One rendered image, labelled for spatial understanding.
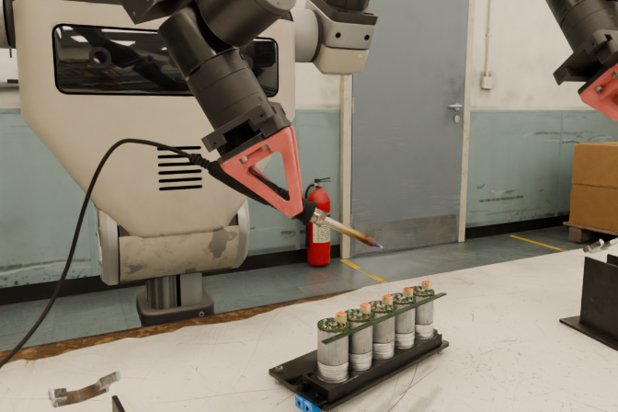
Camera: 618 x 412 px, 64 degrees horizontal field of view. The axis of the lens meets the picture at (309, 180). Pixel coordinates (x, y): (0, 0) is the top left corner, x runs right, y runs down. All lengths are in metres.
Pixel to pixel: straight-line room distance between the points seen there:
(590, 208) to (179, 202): 3.74
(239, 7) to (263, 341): 0.31
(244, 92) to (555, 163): 4.33
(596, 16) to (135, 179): 0.57
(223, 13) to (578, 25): 0.36
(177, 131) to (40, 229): 2.27
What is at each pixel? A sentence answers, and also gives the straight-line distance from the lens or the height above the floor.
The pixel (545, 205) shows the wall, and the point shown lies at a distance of 4.66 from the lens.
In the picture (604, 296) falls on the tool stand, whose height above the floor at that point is 0.79.
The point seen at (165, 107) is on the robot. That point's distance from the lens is 0.70.
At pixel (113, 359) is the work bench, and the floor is 0.75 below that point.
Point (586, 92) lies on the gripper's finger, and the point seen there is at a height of 0.99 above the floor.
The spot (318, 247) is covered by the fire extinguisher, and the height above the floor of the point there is 0.14.
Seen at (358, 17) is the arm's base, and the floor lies 1.13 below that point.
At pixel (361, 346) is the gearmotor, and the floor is 0.79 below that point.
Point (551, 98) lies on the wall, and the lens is 4.60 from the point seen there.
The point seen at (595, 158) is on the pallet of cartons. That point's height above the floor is 0.64.
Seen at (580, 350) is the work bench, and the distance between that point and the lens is 0.56.
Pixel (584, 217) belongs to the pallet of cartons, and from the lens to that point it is 4.25.
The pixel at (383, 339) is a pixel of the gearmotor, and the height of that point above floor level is 0.79.
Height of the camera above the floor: 0.97
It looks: 8 degrees down
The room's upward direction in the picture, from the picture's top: straight up
